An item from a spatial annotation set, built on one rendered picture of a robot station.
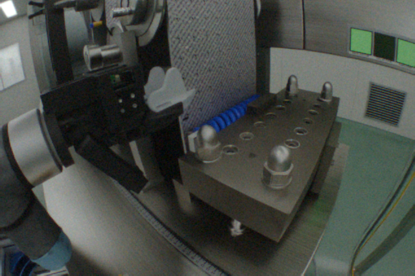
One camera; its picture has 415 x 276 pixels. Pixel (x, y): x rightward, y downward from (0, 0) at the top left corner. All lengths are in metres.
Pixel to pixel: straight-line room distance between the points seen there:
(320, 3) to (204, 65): 0.32
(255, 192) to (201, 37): 0.23
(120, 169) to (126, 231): 0.16
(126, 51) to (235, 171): 0.24
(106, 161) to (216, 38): 0.25
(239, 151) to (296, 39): 0.34
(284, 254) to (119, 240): 0.27
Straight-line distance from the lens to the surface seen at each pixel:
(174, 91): 0.25
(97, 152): 0.22
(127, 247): 0.35
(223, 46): 0.35
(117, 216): 0.40
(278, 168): 0.20
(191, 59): 0.30
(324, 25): 0.49
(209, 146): 0.24
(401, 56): 0.49
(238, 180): 0.22
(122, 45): 0.31
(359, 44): 0.48
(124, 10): 0.29
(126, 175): 0.25
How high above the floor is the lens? 1.19
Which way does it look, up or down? 26 degrees down
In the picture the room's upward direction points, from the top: 5 degrees counter-clockwise
